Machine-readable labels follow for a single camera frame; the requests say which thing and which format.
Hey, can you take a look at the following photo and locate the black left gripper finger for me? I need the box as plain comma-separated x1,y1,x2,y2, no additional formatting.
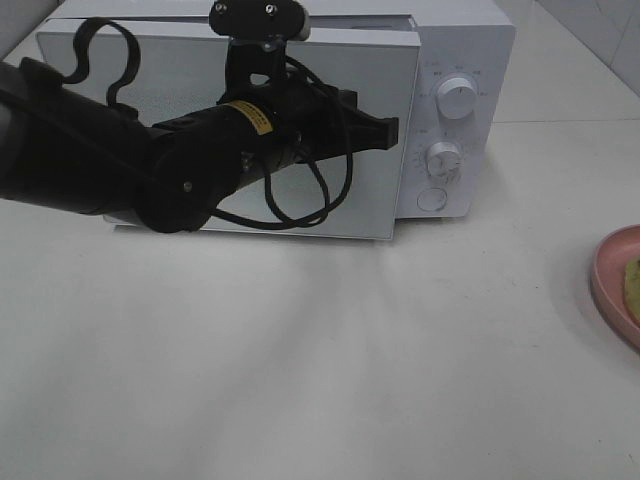
339,90,399,152

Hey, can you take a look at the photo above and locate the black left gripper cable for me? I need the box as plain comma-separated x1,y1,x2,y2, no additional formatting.
59,17,357,231

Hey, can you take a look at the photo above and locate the round white door-release button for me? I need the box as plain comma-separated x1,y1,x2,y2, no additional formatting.
416,187,448,212

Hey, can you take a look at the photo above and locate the pink round plate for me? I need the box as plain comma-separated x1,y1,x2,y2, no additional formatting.
590,225,639,354

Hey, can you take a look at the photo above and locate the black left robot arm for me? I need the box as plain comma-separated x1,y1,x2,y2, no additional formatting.
1,58,399,233

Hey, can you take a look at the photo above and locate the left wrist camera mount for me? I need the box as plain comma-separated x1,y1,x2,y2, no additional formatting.
209,0,310,98

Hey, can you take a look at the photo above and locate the upper white power knob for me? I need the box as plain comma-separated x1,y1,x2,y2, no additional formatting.
436,75,478,120

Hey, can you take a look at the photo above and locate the white microwave oven body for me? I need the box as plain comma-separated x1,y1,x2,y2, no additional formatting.
43,1,516,220

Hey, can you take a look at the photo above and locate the white timer knob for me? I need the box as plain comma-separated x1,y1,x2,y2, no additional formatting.
425,141,462,180

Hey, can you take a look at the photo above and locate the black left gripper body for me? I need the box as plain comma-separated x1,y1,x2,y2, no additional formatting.
214,82,345,175

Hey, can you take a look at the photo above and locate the white microwave door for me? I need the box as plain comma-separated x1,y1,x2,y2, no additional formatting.
36,19,421,240

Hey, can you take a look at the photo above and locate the toast sandwich with lettuce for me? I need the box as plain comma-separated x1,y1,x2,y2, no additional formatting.
623,258,640,324

